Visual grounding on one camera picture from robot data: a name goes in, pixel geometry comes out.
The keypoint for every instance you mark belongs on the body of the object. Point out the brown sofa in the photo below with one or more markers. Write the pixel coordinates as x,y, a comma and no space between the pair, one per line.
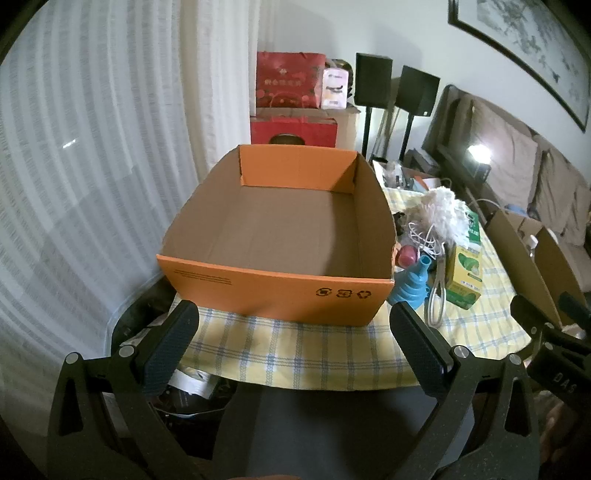
508,194

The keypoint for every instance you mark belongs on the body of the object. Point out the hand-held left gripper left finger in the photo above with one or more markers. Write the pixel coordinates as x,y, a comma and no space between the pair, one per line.
168,341

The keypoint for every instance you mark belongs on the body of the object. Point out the red gift box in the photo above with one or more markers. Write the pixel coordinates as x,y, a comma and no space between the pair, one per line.
318,134

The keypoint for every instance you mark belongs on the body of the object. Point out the red round object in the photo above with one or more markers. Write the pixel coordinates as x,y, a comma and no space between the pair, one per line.
406,256

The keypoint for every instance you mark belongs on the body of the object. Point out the green packet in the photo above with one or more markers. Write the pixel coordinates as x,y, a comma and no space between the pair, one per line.
473,228

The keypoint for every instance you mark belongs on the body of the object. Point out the pink box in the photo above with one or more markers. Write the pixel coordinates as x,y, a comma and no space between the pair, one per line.
334,90

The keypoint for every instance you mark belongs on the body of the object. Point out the white bottle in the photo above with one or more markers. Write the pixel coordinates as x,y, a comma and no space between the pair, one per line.
533,242

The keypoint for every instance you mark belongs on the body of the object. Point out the green drink carton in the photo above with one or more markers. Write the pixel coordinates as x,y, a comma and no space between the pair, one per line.
464,277

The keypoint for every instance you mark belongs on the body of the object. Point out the blue funnel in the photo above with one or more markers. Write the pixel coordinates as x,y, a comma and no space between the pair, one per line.
408,286

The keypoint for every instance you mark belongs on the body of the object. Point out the orange cardboard box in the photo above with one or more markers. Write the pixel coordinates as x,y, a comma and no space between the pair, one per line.
277,295

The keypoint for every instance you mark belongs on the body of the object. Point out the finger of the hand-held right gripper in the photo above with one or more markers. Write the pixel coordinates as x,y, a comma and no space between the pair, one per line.
531,314
574,305

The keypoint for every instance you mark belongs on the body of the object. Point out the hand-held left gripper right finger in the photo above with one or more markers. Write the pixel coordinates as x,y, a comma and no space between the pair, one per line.
418,346

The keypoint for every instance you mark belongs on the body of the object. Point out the open brown cardboard box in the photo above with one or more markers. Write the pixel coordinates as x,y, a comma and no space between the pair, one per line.
512,258

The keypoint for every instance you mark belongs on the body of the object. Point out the white curtain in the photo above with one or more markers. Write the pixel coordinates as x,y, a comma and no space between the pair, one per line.
92,161

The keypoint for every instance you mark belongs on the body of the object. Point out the framed painting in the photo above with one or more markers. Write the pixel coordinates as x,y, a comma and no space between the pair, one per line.
531,41

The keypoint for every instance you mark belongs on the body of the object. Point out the white feather duster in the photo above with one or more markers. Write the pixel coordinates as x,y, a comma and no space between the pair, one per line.
438,207

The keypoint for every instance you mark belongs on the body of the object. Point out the black lamp with light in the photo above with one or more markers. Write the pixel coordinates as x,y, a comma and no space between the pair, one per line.
480,159

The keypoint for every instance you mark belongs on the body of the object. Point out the black speaker stand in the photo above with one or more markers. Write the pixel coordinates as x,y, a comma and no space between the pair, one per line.
367,131
406,136

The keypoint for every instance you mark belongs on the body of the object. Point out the yellow plaid tablecloth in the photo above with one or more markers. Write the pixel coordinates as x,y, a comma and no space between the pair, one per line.
323,355

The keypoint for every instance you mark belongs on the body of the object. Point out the red gift bag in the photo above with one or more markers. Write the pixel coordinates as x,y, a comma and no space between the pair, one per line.
288,78

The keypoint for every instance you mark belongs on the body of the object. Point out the white box of clutter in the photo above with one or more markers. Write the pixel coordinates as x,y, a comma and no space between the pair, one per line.
401,173

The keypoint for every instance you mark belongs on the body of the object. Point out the beige sofa cushion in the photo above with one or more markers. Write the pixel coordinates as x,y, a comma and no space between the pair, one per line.
503,147
561,198

